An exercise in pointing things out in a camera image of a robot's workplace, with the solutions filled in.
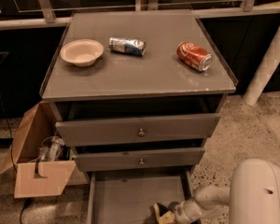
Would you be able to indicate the open cardboard box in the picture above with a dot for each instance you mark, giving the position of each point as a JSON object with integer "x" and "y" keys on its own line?
{"x": 38, "y": 178}

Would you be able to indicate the green yellow sponge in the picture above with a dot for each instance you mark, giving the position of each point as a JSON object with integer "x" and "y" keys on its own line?
{"x": 159, "y": 211}

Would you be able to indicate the grey drawer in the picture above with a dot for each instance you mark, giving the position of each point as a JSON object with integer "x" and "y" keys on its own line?
{"x": 127, "y": 196}
{"x": 96, "y": 132}
{"x": 138, "y": 159}

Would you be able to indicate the grey middle drawer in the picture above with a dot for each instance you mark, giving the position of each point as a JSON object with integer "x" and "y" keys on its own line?
{"x": 138, "y": 159}

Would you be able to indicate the metal window railing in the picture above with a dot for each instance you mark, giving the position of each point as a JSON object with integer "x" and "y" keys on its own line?
{"x": 28, "y": 22}

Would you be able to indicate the red cola can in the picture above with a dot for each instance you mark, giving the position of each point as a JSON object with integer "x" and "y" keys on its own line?
{"x": 194, "y": 56}

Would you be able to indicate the grey top drawer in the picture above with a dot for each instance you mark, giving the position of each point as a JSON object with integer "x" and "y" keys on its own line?
{"x": 96, "y": 132}

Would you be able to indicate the beige paper bowl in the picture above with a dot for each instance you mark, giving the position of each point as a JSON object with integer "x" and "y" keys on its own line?
{"x": 82, "y": 52}

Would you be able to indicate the crushed blue silver can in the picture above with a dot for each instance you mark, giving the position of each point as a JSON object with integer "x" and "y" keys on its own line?
{"x": 126, "y": 45}

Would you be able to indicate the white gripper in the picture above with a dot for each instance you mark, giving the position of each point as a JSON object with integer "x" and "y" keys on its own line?
{"x": 179, "y": 213}

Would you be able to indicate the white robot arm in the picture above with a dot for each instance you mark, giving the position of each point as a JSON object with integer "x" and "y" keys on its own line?
{"x": 254, "y": 193}

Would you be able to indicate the grey bottom drawer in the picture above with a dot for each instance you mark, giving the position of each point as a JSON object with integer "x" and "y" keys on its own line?
{"x": 127, "y": 196}

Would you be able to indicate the grey drawer cabinet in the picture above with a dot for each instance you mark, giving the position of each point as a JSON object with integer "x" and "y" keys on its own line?
{"x": 120, "y": 86}

